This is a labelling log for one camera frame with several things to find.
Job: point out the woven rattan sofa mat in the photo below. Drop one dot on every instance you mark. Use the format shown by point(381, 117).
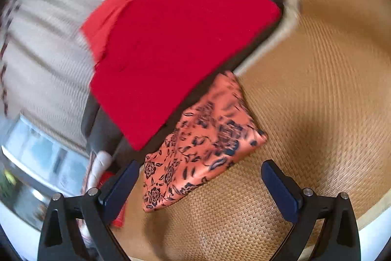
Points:
point(305, 89)

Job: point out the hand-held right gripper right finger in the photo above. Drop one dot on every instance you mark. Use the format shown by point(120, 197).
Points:
point(279, 184)

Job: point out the red gift bag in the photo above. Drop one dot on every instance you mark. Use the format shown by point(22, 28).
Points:
point(119, 212)

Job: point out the folded white patterned quilt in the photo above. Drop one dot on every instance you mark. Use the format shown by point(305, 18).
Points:
point(96, 166)

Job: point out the dark brown leather sofa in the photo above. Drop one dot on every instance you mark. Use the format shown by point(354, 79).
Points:
point(104, 132)

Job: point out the orange floral blouse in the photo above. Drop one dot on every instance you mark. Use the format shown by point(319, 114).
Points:
point(201, 141)

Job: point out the beige dotted curtain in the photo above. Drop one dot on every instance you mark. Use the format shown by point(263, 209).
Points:
point(52, 44)

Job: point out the red pillow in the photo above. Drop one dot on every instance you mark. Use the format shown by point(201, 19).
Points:
point(105, 22)

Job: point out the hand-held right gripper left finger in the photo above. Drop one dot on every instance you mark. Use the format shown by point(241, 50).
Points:
point(122, 187)

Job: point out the red blanket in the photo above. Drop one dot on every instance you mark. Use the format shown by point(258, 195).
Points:
point(183, 44)

